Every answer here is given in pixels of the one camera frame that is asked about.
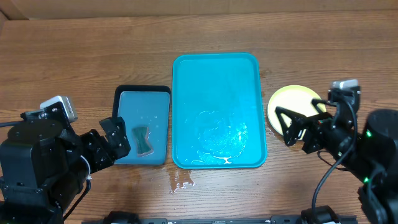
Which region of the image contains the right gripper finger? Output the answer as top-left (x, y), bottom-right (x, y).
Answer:
top-left (311, 98), bottom-right (333, 114)
top-left (275, 106), bottom-right (307, 146)

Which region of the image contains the yellow-green plate top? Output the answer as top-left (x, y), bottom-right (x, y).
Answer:
top-left (267, 85), bottom-right (320, 134)

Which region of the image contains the dark green sponge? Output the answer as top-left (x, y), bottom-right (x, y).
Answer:
top-left (132, 126), bottom-right (154, 157)

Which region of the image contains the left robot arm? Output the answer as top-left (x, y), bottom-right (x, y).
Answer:
top-left (1, 116), bottom-right (131, 223)

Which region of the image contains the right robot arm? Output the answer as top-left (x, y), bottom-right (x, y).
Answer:
top-left (275, 98), bottom-right (397, 223)

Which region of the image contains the black tray with water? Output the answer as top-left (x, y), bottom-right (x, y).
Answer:
top-left (113, 85), bottom-right (171, 166)

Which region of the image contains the teal plastic serving tray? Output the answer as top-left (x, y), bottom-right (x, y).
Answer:
top-left (171, 53), bottom-right (267, 169)

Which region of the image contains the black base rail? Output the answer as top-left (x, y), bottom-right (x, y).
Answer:
top-left (81, 210), bottom-right (358, 224)

